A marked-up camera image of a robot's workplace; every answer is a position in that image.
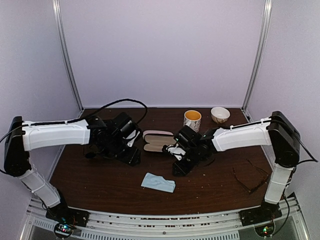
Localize right aluminium frame post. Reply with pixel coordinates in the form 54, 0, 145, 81
241, 0, 273, 114

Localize tortoise frame glasses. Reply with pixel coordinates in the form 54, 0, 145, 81
232, 158, 270, 195

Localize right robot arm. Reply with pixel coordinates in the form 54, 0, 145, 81
162, 111, 301, 221

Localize black glasses case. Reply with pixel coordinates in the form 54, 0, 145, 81
142, 130, 176, 153

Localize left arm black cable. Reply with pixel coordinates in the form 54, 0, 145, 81
0, 97, 149, 173

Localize aluminium frame post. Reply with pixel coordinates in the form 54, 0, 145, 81
241, 0, 273, 114
52, 0, 84, 112

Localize white ceramic bowl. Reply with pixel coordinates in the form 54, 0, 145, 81
210, 106, 231, 124

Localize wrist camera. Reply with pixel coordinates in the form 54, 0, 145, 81
125, 129, 142, 148
162, 144, 186, 161

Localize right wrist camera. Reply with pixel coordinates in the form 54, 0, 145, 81
162, 144, 186, 161

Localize thin black frame glasses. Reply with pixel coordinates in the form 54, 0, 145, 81
83, 148, 105, 159

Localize front aluminium rail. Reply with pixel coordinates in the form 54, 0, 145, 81
24, 197, 308, 240

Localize patterned mug yellow inside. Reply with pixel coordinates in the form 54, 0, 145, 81
183, 110, 202, 132

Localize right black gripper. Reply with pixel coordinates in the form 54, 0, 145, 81
172, 145, 202, 176

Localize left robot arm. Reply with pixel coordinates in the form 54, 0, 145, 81
2, 112, 142, 222

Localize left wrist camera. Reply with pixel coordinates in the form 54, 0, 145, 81
125, 129, 142, 148

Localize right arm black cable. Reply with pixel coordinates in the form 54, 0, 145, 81
229, 117, 320, 226

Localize left aluminium frame post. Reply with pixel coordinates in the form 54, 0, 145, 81
52, 0, 84, 112

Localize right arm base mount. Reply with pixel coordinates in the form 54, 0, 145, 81
239, 202, 282, 238

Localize blue cleaning cloth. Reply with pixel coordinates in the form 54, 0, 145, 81
141, 172, 176, 193

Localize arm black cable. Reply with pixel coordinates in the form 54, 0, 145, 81
229, 117, 320, 226
0, 97, 149, 173

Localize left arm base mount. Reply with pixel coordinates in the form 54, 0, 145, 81
42, 192, 90, 240

